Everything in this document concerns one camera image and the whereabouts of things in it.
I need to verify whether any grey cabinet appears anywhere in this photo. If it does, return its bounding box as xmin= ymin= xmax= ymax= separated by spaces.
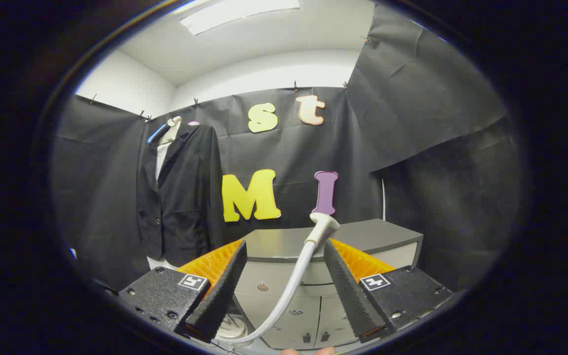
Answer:
xmin=230 ymin=218 xmax=424 ymax=351

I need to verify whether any black backdrop cloth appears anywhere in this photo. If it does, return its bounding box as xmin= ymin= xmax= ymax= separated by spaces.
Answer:
xmin=52 ymin=2 xmax=521 ymax=296

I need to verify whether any white round steamer base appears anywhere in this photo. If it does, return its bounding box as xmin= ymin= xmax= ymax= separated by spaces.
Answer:
xmin=215 ymin=315 xmax=250 ymax=342

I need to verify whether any black suit jacket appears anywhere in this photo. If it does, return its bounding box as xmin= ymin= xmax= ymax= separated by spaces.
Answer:
xmin=136 ymin=123 xmax=225 ymax=268

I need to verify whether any white garment steamer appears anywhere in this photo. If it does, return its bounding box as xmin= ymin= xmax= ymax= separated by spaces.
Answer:
xmin=227 ymin=212 xmax=341 ymax=345

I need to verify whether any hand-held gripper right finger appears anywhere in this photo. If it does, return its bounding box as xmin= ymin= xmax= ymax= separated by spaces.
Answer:
xmin=323 ymin=239 xmax=455 ymax=344

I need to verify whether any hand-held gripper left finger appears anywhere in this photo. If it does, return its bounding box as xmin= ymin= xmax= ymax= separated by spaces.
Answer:
xmin=118 ymin=240 xmax=248 ymax=343

